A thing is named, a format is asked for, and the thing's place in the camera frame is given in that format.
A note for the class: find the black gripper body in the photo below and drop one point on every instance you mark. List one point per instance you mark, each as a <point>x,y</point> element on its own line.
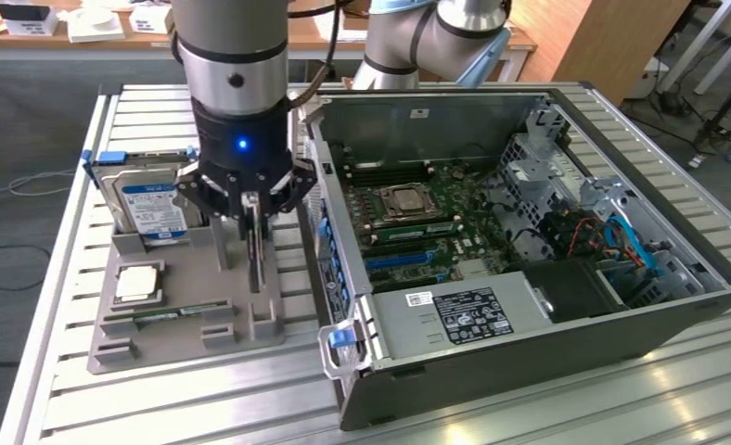
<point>242,134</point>

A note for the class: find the black wheeled stand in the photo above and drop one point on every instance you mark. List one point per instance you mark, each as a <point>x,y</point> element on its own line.
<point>715,125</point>

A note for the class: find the CPU socket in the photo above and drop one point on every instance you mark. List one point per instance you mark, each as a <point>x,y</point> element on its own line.
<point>411,200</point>

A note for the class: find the white table frame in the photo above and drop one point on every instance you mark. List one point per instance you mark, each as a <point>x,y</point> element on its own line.
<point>730,58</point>

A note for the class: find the white printed carton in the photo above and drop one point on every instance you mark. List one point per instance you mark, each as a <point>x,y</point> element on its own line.
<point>152,21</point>

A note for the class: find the graphics card with metal bracket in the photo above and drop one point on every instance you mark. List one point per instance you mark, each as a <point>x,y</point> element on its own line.
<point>256,259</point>

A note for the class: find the hard disk with blue caddy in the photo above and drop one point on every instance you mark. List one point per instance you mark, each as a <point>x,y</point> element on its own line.
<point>146,208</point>

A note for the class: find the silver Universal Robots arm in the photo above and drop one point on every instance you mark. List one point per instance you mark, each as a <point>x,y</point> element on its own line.
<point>236,69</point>

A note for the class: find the white square box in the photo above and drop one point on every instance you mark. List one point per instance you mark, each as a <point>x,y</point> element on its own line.
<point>96,28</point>

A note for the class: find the metal drive cage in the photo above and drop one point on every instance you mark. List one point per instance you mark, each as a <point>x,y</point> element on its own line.
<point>539,194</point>

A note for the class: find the silver CPU chip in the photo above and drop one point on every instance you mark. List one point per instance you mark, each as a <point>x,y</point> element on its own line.
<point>137,283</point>

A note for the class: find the wooden cabinet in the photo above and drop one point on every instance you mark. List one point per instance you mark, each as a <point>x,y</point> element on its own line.
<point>619,37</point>

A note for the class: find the white box with black tablet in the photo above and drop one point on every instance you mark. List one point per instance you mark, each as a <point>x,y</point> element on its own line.
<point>29,21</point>

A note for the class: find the grey power supply unit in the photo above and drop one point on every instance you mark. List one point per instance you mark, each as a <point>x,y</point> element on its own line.
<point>415,324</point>

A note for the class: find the grey parts rack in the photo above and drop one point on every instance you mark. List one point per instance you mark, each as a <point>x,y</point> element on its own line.
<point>205,287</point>

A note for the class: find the blue expansion slot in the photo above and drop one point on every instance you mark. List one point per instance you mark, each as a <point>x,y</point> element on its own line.
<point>396,262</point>

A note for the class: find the green RAM stick on rack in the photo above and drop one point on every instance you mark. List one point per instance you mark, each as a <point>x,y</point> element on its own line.
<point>174,314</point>

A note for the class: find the open black PC case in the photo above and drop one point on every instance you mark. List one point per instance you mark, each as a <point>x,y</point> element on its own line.
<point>527,371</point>

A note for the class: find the green RAM stick with label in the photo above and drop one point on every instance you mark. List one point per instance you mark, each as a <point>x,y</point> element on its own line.
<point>415,232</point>

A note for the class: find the green motherboard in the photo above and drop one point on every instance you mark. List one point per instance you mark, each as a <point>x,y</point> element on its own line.
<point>473,241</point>

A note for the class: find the white floor unit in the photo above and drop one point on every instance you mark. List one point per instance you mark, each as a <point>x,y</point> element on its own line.
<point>647,79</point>

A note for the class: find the wooden desk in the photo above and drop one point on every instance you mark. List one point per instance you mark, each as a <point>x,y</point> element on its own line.
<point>43,41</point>

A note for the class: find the blue case latch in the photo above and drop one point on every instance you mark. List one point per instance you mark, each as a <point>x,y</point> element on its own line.
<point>340,336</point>

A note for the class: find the metal disk bay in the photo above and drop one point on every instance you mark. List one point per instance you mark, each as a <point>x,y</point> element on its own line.
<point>675,269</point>

